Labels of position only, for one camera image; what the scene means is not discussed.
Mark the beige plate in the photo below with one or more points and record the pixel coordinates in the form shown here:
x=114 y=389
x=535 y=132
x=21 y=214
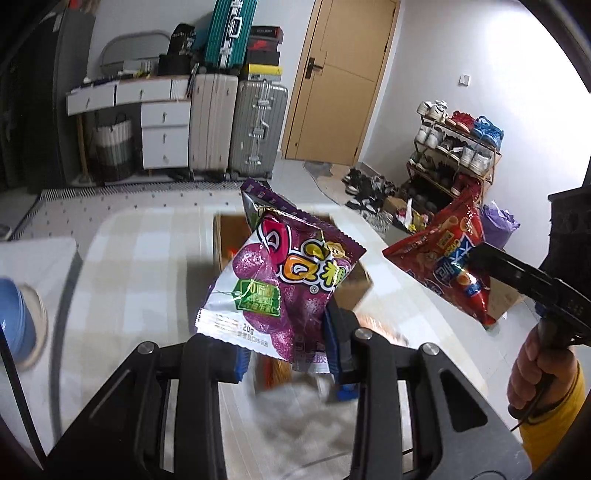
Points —
x=39 y=323

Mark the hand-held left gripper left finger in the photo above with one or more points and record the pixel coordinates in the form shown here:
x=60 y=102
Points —
x=198 y=392

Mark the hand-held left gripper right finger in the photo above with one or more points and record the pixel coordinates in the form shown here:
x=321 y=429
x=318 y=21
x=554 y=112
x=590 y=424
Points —
x=339 y=341

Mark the woven laundry basket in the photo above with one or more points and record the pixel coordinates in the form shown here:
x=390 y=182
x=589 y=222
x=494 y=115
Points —
x=113 y=152

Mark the grey refrigerator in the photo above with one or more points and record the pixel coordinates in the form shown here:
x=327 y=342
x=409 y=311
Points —
x=69 y=92

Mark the wooden shoe rack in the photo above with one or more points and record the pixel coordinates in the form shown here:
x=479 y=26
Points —
x=489 y=170

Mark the rows of assorted shoes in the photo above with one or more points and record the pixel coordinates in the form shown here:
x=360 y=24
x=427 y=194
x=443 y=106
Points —
x=452 y=147

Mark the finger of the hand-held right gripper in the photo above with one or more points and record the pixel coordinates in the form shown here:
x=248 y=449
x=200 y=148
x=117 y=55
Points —
x=503 y=267

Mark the teal suitcase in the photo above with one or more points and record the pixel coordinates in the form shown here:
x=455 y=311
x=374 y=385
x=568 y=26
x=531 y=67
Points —
x=231 y=32

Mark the white bin with wrappers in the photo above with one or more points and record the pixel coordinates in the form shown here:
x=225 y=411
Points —
x=411 y=217

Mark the silver suitcase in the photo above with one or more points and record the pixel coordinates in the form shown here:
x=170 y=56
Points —
x=256 y=129

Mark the black and white patterned rug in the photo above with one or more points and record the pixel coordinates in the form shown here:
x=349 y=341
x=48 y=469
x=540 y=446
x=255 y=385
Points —
x=115 y=203

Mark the cardboard box with cat print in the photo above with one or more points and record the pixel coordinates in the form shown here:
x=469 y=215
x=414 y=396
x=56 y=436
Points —
x=505 y=297

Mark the brown cardboard box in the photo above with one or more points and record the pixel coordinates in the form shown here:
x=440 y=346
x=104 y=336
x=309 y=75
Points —
x=226 y=230

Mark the wooden door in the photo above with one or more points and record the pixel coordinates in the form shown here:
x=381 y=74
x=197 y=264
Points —
x=341 y=83

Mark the tall black bag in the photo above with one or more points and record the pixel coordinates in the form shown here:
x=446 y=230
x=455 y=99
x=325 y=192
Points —
x=181 y=39

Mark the oval grey mirror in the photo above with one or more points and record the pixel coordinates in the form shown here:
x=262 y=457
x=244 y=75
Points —
x=134 y=46

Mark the red and black shoe box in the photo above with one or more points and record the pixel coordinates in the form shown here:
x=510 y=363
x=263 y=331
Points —
x=264 y=44

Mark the person's right hand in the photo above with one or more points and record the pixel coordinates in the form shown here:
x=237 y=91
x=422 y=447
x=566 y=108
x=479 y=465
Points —
x=531 y=374

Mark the wide black bag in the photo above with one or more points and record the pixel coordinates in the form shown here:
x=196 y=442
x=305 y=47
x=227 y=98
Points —
x=174 y=64

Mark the person's right forearm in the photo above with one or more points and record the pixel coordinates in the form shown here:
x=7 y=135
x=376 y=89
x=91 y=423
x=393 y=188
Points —
x=554 y=434

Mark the small oval grey rug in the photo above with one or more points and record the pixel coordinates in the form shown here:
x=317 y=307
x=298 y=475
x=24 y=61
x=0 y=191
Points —
x=323 y=177

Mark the white wall switch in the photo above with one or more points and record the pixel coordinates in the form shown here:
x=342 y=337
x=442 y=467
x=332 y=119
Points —
x=464 y=80

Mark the white desk with drawers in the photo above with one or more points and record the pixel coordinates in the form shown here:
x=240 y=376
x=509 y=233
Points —
x=161 y=134

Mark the red chip packet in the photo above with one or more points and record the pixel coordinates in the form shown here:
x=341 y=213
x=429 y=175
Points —
x=443 y=258

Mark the blue bowl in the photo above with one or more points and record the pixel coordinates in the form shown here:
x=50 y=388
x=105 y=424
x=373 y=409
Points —
x=14 y=323

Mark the pile of dark shoes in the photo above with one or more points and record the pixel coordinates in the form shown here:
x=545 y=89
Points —
x=369 y=187

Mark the plaid tablecloth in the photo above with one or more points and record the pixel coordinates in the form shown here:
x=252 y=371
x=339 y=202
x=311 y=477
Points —
x=138 y=277

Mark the purple candy packet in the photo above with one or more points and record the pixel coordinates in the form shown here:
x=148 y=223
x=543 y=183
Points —
x=277 y=277

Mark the white suitcase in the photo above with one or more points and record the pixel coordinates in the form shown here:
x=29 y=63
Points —
x=212 y=124

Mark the purple bag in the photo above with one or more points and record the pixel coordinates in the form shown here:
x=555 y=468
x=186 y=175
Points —
x=501 y=221

